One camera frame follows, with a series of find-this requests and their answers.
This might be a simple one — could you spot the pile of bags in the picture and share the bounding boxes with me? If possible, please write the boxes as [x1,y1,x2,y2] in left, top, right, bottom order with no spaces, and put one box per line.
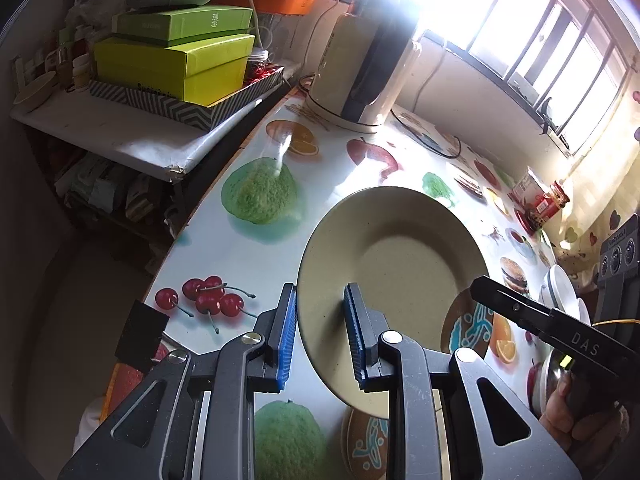
[54,154,172,247]

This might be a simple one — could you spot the black square block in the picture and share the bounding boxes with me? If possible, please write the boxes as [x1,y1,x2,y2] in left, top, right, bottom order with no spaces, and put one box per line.
[115,300,171,374]

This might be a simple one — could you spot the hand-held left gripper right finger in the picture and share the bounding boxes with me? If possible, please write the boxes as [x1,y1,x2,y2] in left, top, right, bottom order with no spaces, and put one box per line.
[342,282,583,480]

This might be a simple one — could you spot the person's right hand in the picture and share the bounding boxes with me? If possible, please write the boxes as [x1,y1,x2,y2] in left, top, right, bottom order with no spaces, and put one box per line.
[539,374,633,462]

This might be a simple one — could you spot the black kettle cable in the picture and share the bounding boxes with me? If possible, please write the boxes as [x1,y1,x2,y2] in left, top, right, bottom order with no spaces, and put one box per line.
[390,107,463,159]

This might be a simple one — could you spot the small beige dish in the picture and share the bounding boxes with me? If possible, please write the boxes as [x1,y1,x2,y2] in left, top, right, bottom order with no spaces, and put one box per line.
[12,72,57,114]

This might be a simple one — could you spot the glass jar with red contents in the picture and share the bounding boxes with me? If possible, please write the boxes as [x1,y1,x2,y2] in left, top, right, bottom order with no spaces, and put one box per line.
[245,47,274,82]

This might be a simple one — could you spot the flat green box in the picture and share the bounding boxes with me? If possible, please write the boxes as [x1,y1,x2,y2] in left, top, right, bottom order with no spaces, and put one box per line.
[111,6,255,45]

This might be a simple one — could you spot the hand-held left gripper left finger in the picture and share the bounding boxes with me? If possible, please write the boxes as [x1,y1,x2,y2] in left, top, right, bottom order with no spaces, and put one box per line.
[57,282,301,480]

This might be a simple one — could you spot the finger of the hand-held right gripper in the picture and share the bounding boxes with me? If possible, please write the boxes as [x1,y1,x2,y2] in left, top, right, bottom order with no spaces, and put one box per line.
[470,275,556,344]

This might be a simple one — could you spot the white side table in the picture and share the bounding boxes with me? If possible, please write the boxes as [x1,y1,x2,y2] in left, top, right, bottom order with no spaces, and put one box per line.
[10,67,297,184]

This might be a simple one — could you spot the beige plate with blue pattern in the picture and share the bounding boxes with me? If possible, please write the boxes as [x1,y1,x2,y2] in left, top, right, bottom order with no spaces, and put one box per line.
[296,186,492,420]
[341,297,501,480]

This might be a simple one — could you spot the fruit print tablecloth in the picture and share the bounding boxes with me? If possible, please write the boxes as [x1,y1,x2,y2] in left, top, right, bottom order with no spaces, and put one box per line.
[145,87,597,480]

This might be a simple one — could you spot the red chilli sauce jar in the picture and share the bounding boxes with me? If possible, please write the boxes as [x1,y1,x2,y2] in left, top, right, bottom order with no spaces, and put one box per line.
[520,181,572,232]

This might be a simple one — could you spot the cream heart print curtain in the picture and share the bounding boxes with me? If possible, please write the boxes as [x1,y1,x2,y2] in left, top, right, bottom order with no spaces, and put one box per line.
[542,150,640,283]

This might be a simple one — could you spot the window with metal bars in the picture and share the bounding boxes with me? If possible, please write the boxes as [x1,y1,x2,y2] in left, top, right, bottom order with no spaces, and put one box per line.
[419,0,640,157]

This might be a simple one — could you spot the white cable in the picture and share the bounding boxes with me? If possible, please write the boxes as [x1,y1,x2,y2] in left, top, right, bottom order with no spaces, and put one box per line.
[234,0,262,40]

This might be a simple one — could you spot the chevron pattern tray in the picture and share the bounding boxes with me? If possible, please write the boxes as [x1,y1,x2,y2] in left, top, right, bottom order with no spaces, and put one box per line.
[89,66,286,132]

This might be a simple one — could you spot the row of small bottles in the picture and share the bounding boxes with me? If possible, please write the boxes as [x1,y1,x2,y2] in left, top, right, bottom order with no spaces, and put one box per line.
[15,25,97,92]

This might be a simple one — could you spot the lime green cardboard box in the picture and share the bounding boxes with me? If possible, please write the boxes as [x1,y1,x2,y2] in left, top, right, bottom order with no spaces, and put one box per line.
[94,34,256,107]

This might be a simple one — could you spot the cream electric kettle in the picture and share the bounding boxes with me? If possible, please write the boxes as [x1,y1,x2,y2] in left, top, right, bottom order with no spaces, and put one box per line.
[305,0,422,134]

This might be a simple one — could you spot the white and red container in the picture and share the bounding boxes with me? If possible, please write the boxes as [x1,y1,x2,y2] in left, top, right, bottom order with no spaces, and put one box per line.
[509,166,547,212]

